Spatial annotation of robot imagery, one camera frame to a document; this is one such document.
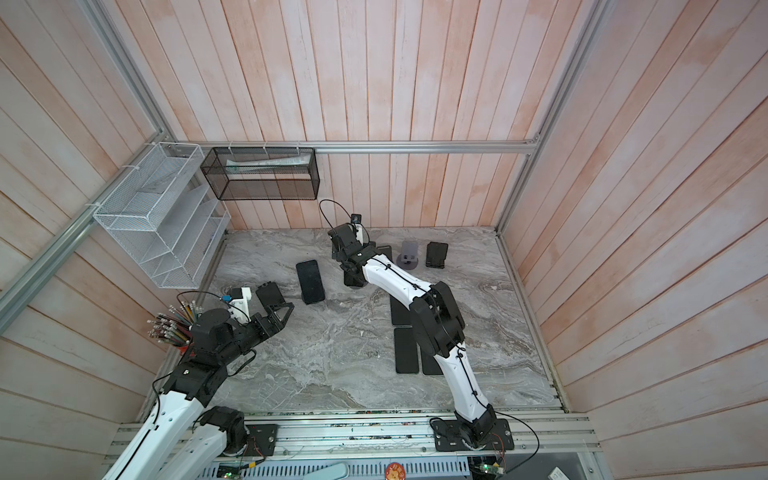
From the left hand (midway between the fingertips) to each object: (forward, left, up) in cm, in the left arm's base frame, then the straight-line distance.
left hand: (287, 315), depth 76 cm
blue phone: (+18, -2, -10) cm, 20 cm away
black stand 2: (+13, +10, -11) cm, 20 cm away
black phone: (-3, -32, -18) cm, 37 cm away
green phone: (+4, -18, +11) cm, 22 cm away
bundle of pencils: (-3, +28, 0) cm, 28 cm away
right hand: (+28, -14, -3) cm, 32 cm away
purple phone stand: (+29, -35, -12) cm, 47 cm away
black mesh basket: (+54, +18, +6) cm, 57 cm away
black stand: (+33, -45, -14) cm, 58 cm away
